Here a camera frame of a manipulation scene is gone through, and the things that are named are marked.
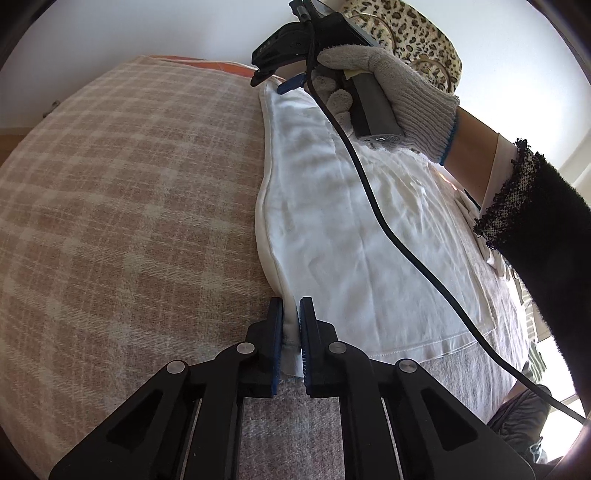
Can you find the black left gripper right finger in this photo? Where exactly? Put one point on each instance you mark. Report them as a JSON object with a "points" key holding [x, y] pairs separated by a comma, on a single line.
{"points": [[399, 422]]}

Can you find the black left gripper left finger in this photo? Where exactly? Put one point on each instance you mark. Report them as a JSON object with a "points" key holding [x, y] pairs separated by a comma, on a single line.
{"points": [[184, 422]]}

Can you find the white tank top garment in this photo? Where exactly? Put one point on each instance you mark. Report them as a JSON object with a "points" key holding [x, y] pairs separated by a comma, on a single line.
{"points": [[318, 238]]}

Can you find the right forearm black fuzzy sleeve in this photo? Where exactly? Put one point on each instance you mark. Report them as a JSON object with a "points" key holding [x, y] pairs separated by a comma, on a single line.
{"points": [[537, 221]]}

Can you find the dark grey clothing pile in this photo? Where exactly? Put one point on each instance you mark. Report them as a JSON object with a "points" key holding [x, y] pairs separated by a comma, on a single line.
{"points": [[520, 421]]}

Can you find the right hand grey knit glove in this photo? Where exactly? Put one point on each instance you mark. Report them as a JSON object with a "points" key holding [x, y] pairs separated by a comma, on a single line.
{"points": [[427, 115]]}

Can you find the orange patterned bed sheet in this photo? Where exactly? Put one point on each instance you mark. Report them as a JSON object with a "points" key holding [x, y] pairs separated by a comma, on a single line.
{"points": [[229, 67]]}

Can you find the pink plaid bed blanket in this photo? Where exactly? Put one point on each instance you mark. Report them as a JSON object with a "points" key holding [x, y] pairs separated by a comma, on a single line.
{"points": [[128, 239]]}

